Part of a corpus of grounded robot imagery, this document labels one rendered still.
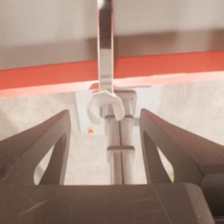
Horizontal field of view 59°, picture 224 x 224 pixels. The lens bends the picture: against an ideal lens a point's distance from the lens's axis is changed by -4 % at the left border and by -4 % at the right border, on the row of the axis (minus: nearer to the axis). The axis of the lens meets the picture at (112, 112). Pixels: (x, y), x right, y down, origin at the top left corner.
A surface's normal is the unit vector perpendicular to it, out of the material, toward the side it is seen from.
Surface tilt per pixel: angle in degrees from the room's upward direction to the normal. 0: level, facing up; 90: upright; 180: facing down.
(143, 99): 0
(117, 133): 90
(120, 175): 90
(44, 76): 90
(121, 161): 90
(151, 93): 0
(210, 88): 0
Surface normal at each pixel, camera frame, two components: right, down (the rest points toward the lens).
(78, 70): -0.09, -0.68
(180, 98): 0.02, 0.73
